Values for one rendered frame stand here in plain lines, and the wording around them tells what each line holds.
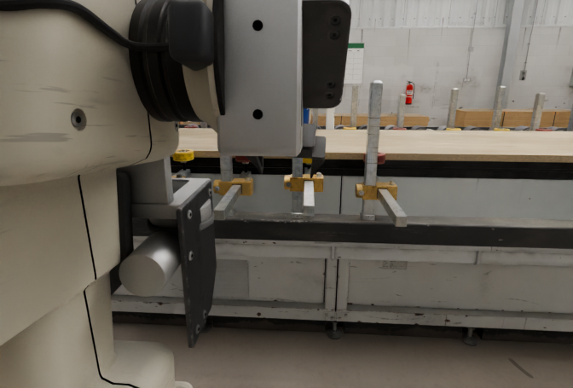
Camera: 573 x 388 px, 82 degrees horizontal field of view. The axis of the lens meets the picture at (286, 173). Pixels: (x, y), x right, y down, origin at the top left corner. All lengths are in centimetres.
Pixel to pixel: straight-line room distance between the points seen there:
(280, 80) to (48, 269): 19
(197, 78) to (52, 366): 23
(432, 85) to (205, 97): 858
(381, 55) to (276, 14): 825
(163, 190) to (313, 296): 135
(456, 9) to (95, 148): 892
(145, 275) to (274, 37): 24
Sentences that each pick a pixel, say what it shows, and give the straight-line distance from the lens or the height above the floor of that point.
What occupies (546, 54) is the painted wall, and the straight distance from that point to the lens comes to 986.
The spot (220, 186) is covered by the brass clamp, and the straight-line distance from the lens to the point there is 118.
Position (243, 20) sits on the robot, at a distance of 21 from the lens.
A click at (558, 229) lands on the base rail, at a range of 144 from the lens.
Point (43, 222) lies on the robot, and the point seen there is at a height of 107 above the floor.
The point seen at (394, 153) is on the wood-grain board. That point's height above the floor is 90.
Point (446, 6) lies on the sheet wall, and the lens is 895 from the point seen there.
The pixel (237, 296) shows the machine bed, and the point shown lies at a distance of 168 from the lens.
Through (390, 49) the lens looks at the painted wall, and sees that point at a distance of 850.
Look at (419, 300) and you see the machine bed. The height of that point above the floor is 21.
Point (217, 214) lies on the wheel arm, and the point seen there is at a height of 81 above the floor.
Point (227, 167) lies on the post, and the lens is 116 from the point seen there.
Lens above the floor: 116
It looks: 15 degrees down
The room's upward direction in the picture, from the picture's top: straight up
